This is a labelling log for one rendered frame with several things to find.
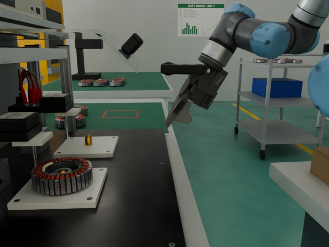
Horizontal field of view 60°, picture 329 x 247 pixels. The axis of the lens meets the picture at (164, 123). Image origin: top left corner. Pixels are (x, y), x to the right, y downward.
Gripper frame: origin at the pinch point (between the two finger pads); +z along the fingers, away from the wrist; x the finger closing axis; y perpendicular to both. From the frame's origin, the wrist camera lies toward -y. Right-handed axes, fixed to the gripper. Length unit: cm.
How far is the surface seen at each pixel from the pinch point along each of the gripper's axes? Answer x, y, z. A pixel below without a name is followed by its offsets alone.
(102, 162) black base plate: -11.1, -10.3, 14.8
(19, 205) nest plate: -32.0, -19.7, 19.5
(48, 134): -23.4, -22.4, 9.2
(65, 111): -3.9, -24.7, 10.1
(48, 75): 324, -121, 84
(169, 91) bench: 133, 11, 4
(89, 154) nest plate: -7.7, -14.2, 15.8
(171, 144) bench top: 9.0, 6.3, 7.4
